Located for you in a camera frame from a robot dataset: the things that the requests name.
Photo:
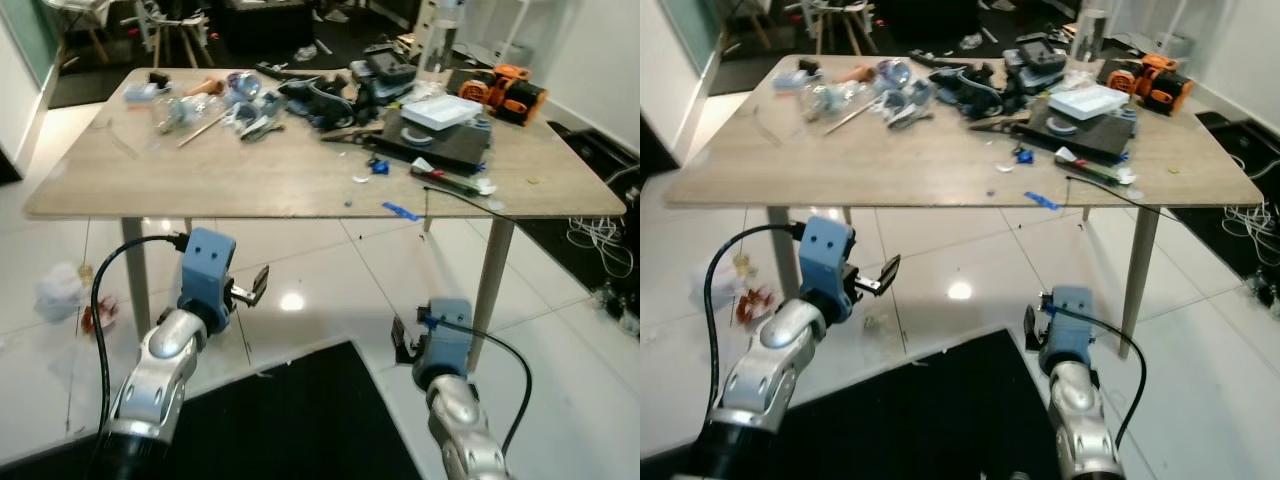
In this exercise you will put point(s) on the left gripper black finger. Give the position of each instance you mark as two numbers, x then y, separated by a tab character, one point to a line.
890	272
260	285

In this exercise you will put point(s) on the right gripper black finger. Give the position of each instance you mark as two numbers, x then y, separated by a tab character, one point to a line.
398	342
1029	330

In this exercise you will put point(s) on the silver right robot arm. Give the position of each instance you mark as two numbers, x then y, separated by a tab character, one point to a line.
460	430
1080	420

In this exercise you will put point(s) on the light wooden table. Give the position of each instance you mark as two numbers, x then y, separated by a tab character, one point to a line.
900	165
250	175

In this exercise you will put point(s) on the red crumpled wrapper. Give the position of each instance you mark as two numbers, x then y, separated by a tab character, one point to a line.
98	318
755	305

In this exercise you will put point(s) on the black floor mat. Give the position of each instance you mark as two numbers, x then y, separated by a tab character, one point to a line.
300	420
930	420

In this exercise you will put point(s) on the blue tape strip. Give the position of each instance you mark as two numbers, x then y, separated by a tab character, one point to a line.
1041	201
400	211

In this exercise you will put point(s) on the white crumpled plastic bag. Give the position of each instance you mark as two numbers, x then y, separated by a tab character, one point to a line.
60	292
725	290

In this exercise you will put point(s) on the thin wooden stick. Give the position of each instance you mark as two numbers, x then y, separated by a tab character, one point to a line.
853	117
205	128

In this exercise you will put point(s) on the grey metal tool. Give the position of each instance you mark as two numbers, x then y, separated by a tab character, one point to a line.
255	122
912	110

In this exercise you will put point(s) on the green white wrapper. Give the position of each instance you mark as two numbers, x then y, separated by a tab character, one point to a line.
450	180
1095	170

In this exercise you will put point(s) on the small blue plastic piece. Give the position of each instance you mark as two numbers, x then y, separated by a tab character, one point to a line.
1023	156
380	167

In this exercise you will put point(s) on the clear plastic bag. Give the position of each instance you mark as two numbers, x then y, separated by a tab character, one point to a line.
835	100
185	110

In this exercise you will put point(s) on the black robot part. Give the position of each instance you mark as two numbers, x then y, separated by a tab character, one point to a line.
315	100
970	90

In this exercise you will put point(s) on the black flat case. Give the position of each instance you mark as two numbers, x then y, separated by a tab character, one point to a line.
440	147
1090	138

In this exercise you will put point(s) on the clear round plastic piece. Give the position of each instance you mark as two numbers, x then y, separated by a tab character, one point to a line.
893	73
243	85

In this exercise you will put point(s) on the small orange object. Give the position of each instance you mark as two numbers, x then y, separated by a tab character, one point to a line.
858	74
205	87

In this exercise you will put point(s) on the light blue pack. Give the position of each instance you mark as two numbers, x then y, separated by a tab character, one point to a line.
790	80
140	93

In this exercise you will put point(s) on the small black block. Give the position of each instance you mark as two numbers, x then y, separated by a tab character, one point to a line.
158	79
809	67

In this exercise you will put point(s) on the white plastic tray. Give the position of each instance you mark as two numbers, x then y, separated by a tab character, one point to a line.
1088	102
435	112

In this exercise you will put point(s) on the black tool case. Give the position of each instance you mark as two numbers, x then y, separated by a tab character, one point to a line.
1038	58
385	70

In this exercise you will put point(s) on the black cabinet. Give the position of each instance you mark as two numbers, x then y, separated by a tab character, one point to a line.
265	25
925	20

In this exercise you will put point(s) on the black carpet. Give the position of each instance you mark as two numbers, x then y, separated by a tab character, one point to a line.
1240	150
600	165

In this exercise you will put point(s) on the white wooden stool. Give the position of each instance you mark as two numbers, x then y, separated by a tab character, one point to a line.
175	15
830	12

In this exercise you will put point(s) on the orange black power tool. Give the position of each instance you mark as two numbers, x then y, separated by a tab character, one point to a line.
1150	82
505	92

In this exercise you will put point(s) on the white seat wooden chair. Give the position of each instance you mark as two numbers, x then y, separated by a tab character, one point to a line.
80	10
760	8

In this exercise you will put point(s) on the clear plastic cylinder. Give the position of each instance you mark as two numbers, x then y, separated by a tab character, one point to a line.
440	40
1092	35

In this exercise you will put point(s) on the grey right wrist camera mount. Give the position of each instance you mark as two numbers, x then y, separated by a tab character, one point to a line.
1068	325
448	345

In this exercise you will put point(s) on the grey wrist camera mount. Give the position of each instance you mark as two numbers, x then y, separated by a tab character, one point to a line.
207	262
1068	325
448	345
828	250

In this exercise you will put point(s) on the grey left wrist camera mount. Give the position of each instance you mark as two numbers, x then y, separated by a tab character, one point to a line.
207	262
828	250

